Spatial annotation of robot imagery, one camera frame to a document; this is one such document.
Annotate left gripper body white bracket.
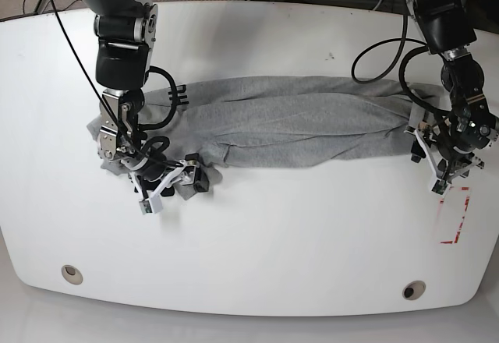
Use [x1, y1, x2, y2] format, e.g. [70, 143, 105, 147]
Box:
[405, 122, 484, 187]

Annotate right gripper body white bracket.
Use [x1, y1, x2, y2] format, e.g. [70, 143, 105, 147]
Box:
[129, 154, 201, 201]

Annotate grey T-shirt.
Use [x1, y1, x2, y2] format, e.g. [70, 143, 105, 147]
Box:
[85, 74, 448, 202]

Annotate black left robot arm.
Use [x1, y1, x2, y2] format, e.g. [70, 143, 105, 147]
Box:
[398, 0, 498, 195]

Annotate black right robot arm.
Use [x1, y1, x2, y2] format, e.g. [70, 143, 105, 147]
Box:
[84, 0, 210, 202]

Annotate red tape rectangle marking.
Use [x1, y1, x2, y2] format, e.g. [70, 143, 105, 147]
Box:
[435, 186, 471, 245]

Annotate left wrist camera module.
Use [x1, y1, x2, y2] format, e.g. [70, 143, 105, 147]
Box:
[429, 178, 451, 196]

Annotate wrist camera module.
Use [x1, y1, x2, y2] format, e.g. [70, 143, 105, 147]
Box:
[429, 178, 451, 196]
[139, 196, 163, 214]

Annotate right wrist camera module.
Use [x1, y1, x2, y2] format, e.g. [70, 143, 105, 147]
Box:
[139, 196, 163, 214]

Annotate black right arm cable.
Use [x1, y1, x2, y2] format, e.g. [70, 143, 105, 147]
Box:
[38, 0, 184, 164]

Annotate right table cable grommet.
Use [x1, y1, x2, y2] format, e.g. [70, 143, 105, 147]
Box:
[402, 281, 426, 301]

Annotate table cable grommet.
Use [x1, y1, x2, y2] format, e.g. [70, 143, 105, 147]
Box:
[61, 265, 83, 285]
[402, 281, 426, 301]

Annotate left table cable grommet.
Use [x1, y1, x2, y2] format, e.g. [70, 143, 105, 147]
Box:
[61, 265, 83, 285]

